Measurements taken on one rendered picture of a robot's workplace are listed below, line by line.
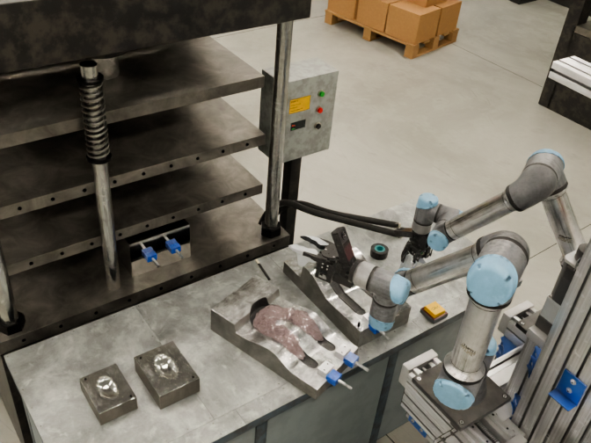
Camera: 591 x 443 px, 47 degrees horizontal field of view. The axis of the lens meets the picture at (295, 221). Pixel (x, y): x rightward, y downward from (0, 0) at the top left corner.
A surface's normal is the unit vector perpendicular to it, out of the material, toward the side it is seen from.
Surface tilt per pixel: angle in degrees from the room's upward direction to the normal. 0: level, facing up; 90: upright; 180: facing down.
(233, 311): 0
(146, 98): 0
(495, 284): 82
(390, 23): 90
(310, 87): 90
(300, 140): 90
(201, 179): 0
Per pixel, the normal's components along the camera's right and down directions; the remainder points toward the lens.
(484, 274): -0.49, 0.39
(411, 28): -0.69, 0.40
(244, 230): 0.07, -0.80
